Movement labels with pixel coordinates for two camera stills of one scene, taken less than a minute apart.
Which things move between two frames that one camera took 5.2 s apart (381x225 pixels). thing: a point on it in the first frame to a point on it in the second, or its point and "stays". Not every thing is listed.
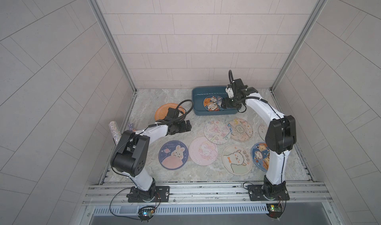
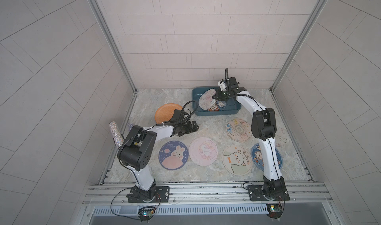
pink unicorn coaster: x=202 y=151 stays
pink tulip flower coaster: x=241 y=130 stays
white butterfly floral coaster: x=217 y=132 to x=206 y=99
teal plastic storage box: x=200 y=93 stays
